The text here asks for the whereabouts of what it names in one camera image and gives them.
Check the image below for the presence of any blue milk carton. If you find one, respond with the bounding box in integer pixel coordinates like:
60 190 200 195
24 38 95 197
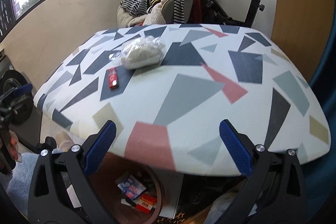
116 173 146 200

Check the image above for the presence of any red cigarette box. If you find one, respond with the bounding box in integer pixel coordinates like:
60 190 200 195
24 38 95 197
134 193 157 214

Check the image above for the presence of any small clear black wrapper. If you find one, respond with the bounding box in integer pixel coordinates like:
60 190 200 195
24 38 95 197
108 51 121 61

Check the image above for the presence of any brown round trash bin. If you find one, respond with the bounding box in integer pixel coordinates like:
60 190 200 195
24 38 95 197
89 153 164 223

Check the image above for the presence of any person's left hand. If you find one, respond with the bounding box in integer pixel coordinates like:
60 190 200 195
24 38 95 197
10 130 22 162

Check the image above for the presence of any black scooter wheel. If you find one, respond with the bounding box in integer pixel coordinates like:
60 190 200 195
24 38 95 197
1 70 34 127

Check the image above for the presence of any small red lighter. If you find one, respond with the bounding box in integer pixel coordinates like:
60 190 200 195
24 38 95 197
108 67 119 90

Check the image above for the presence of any white plastic bag of cotton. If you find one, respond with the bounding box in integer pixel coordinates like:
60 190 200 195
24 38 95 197
120 36 166 70

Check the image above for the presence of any geometric patterned tablecloth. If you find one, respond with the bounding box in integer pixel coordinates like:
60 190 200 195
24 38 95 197
34 24 331 176

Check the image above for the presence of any beige fleece garment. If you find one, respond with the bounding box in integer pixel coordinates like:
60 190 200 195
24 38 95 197
117 0 166 28

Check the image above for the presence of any tan chair with clothes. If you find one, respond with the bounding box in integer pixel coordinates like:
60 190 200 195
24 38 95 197
160 0 202 24

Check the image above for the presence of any wooden panel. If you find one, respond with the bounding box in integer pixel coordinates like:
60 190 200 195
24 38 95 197
271 0 335 81

